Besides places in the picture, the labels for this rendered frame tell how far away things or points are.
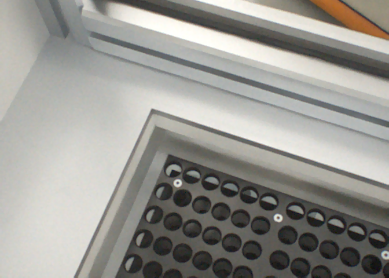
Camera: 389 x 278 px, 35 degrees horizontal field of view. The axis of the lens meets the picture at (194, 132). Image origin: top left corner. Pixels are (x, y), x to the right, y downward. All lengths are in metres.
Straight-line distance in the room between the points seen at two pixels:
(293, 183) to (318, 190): 0.02
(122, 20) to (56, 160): 0.10
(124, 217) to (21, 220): 0.12
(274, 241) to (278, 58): 0.12
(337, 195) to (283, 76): 0.16
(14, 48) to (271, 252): 0.21
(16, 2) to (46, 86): 0.06
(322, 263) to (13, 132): 0.22
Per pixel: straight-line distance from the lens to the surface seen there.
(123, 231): 0.50
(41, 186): 0.40
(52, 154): 0.41
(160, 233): 0.42
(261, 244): 0.42
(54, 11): 0.43
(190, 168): 0.44
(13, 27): 0.41
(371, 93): 0.37
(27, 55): 0.43
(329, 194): 0.50
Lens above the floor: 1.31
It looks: 64 degrees down
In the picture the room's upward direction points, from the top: 7 degrees counter-clockwise
